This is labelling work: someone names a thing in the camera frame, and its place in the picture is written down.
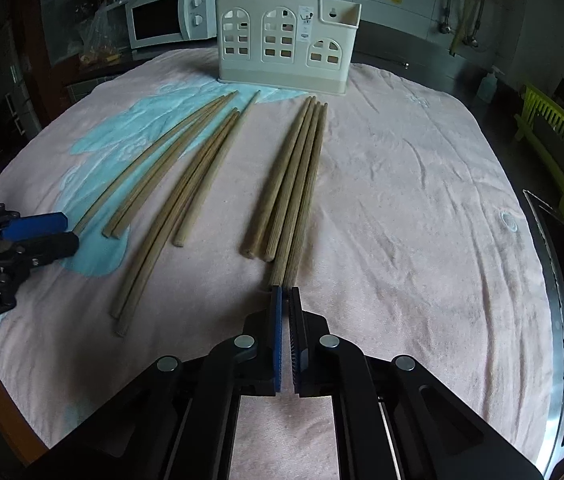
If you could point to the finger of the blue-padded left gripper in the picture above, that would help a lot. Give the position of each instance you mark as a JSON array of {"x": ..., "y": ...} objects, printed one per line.
[{"x": 35, "y": 226}]

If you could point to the wooden chopstick long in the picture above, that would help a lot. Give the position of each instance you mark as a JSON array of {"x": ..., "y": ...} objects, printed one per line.
[
  {"x": 163, "y": 221},
  {"x": 123, "y": 323}
]

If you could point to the wooden chopstick group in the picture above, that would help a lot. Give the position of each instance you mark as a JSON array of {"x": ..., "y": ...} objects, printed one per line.
[
  {"x": 290, "y": 168},
  {"x": 260, "y": 220},
  {"x": 291, "y": 214},
  {"x": 302, "y": 220}
]

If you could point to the wooden chopstick short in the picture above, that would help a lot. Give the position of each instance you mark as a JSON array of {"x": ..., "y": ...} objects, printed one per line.
[{"x": 199, "y": 198}]

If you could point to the white microwave oven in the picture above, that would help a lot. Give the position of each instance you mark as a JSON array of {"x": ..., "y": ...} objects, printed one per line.
[{"x": 152, "y": 23}]

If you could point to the pink towel with blue whale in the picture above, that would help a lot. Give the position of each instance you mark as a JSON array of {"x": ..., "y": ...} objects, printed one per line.
[{"x": 416, "y": 244}]

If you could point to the plastic bag with oranges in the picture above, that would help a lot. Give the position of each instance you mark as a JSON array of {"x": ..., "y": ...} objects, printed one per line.
[{"x": 103, "y": 36}]

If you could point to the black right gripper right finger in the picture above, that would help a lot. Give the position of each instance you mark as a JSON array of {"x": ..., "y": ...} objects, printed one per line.
[{"x": 298, "y": 339}]

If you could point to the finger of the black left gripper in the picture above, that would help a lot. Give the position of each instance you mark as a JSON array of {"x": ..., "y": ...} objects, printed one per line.
[{"x": 43, "y": 250}]

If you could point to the cream house-shaped utensil holder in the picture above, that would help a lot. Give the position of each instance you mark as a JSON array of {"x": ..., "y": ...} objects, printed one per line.
[{"x": 295, "y": 44}]

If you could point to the clear plastic bottle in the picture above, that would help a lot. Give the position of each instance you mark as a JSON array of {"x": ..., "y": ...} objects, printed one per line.
[{"x": 488, "y": 86}]

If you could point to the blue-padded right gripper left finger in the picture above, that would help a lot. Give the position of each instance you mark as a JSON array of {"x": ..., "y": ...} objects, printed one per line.
[{"x": 276, "y": 317}]

